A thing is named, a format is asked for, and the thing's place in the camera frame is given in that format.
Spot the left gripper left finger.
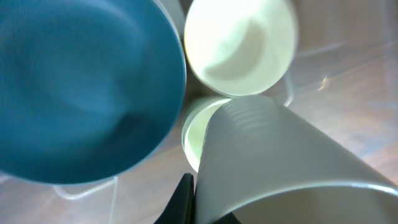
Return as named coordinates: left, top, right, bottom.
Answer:
left=154, top=173, right=195, bottom=224

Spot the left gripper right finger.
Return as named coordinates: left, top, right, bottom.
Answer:
left=213, top=212, right=241, bottom=224

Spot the grey cup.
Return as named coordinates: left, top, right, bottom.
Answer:
left=195, top=96, right=397, bottom=223

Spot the cream white cup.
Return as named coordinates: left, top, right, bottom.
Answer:
left=183, top=98, right=233, bottom=173

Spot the blue plate bowl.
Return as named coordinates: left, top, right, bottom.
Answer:
left=1, top=0, right=187, bottom=184

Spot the white small bowl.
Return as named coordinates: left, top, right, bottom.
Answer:
left=183, top=0, right=299, bottom=97

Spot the clear plastic storage container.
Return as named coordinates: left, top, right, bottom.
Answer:
left=1, top=0, right=397, bottom=223

